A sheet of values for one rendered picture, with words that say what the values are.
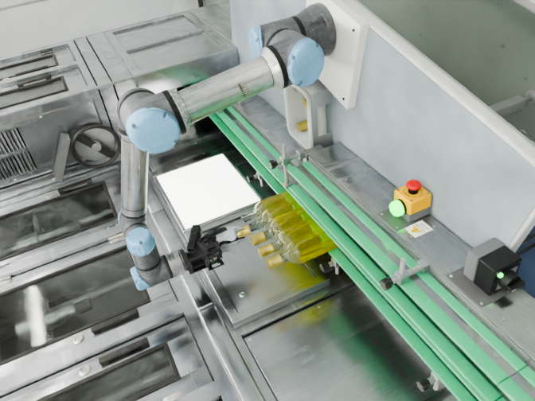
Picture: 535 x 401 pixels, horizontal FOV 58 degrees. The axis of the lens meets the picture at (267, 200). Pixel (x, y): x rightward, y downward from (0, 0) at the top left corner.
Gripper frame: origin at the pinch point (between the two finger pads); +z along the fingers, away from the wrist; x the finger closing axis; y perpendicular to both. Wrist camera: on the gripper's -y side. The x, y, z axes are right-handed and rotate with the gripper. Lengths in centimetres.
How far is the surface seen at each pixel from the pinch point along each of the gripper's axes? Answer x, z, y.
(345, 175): 15.2, 33.7, 10.3
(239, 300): -13.0, -8.4, 14.8
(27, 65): 20, -47, -147
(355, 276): -3.5, 22.7, 32.3
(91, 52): 22, -16, -135
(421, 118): 41, 43, 30
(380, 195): 15.2, 36.5, 24.0
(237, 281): -13.0, -5.7, 7.2
